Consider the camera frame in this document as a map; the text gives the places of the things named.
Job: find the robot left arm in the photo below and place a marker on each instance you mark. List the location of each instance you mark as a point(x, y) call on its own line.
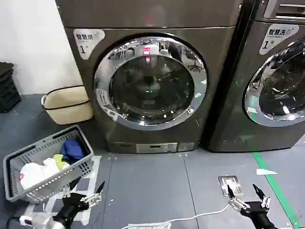
point(45, 221)

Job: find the round chrome glass dryer door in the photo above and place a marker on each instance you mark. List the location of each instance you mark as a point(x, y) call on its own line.
point(152, 86)

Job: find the grey plastic laundry basket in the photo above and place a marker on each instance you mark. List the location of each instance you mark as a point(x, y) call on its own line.
point(47, 183)

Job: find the white power strip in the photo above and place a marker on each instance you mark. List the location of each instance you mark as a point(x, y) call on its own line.
point(150, 225)

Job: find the steel floor socket plate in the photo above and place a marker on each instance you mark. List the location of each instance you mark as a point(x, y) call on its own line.
point(234, 182)

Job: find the beige bag with black trim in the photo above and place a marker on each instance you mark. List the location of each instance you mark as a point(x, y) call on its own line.
point(69, 105)

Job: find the blue garment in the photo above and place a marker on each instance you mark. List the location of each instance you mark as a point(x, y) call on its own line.
point(72, 149)

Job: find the yellow-green garment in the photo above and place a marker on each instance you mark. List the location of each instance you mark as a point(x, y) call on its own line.
point(61, 162)

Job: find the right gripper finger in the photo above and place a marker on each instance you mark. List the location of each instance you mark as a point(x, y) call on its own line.
point(265, 200)
point(236, 202)

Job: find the white paper scrap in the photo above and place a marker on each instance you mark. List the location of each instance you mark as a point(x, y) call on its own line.
point(265, 171)

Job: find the white garment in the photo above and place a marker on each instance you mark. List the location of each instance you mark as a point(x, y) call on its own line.
point(35, 173)

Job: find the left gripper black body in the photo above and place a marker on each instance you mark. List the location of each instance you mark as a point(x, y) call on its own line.
point(71, 205)

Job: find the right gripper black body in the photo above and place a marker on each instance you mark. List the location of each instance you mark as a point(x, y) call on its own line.
point(257, 212)

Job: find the black stacked crates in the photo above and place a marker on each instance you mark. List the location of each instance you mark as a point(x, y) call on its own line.
point(8, 88)

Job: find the grey white checkered floor mat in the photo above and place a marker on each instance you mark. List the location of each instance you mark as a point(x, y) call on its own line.
point(95, 167)

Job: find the round chrome glass machine door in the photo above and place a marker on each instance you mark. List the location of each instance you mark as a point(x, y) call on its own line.
point(283, 88)

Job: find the green floor tape line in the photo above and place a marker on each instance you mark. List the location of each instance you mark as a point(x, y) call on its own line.
point(274, 186)

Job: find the grey front-loading machine with drawer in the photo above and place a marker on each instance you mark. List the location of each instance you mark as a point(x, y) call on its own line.
point(240, 83)

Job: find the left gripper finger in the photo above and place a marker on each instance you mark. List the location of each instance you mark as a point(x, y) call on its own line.
point(96, 198)
point(69, 188)

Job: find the grey front-loading dryer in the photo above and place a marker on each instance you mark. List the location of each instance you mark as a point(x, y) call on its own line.
point(214, 78)

